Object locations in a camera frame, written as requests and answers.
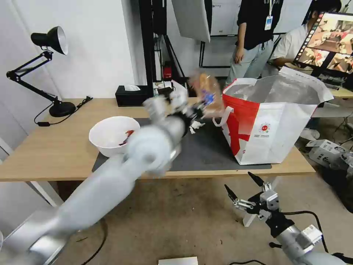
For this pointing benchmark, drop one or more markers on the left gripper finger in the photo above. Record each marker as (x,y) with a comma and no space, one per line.
(200,106)
(202,113)

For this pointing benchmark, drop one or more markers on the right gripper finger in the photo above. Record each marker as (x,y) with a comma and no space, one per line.
(239,202)
(259,180)

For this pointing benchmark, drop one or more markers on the clear bread bag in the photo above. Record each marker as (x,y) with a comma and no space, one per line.
(206,91)

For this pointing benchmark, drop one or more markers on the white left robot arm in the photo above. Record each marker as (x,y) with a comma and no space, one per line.
(110,190)

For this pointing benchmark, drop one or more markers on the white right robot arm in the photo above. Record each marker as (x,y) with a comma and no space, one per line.
(300,245)

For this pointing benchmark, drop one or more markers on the white plastic bag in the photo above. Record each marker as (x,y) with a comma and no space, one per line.
(178,87)

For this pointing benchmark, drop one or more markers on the red and white takeout bag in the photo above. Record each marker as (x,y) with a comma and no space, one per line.
(264,129)

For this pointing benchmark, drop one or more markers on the black bag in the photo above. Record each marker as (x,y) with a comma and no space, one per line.
(342,179)

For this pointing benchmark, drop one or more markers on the crumpled white tissue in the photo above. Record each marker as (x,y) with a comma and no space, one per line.
(197,126)

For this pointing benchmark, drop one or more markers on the dark grey desk mat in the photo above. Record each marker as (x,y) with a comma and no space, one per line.
(204,151)

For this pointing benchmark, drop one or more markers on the black tissue box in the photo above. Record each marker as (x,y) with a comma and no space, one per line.
(131,96)

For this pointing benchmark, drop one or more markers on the grey cardboard box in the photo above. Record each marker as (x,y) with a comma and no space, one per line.
(325,150)

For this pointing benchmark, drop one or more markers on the black metal stand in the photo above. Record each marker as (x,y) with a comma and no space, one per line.
(150,41)

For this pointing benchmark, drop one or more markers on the white bowl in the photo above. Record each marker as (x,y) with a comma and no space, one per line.
(110,138)

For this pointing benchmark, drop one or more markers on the white robot front shell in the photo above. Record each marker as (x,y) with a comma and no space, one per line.
(178,260)

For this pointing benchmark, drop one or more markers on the white reflector panel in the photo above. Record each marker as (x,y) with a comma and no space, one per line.
(191,19)

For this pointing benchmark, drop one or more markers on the standing person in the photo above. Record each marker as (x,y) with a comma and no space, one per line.
(253,36)

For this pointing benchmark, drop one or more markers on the seated person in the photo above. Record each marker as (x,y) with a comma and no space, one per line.
(295,41)

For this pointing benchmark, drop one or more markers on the wooden table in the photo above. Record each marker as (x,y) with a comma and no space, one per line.
(55,149)

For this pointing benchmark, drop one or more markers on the computer monitor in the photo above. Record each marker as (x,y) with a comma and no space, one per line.
(326,41)

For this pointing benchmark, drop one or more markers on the black desk lamp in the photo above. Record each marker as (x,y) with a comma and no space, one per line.
(47,69)

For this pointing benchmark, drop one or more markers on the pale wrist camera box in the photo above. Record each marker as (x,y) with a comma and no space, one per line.
(270,199)

